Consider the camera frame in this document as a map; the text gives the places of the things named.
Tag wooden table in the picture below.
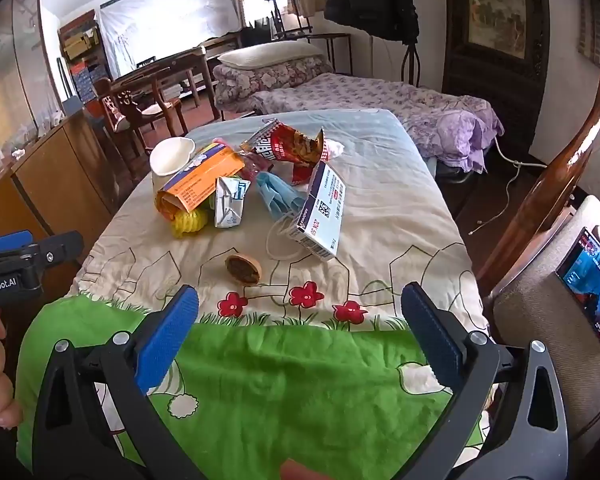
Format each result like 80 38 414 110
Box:
115 45 218 106

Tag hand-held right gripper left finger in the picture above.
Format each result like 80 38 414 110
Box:
31 284 206 480

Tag white paper cup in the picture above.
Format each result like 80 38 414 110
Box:
149 136 197 177

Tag white cable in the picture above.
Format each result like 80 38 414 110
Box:
470 135 548 236

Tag metal coat rack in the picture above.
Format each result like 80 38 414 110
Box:
400 0 423 86

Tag yellow crinkled wrapper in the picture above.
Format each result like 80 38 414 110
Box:
171 207 210 239

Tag folded floral quilt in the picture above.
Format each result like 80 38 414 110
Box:
212 58 333 111

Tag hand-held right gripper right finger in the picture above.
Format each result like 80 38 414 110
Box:
401 282 569 480

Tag beige chair cushion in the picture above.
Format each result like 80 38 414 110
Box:
492 195 600 441

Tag white pillow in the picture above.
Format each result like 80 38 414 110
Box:
216 41 326 71

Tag black metal side table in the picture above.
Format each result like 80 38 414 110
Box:
290 32 353 76

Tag smartphone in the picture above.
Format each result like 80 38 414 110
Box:
555 226 600 348

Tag purple floral bed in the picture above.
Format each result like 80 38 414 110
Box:
250 72 506 176

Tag black coat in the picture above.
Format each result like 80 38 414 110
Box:
324 0 421 43

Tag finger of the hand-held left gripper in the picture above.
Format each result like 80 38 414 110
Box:
10 231 85 276
0 230 34 257

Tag white blue medicine box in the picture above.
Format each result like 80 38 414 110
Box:
282 160 347 261

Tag white dust sheet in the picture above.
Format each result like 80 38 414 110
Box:
99 0 243 78

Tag wooden bookshelf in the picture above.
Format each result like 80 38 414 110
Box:
56 9 111 103

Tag carved wooden chair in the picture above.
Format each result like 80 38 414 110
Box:
94 66 188 161

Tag glass display case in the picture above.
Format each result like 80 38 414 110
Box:
0 0 68 186

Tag orange cardboard box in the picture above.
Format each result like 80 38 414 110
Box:
154 142 246 221

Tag crushed white milk carton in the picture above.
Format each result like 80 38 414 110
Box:
212 176 252 229

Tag blue face mask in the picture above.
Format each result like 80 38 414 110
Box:
256 171 308 262

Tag brown round lid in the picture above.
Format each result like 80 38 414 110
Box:
224 254 263 286

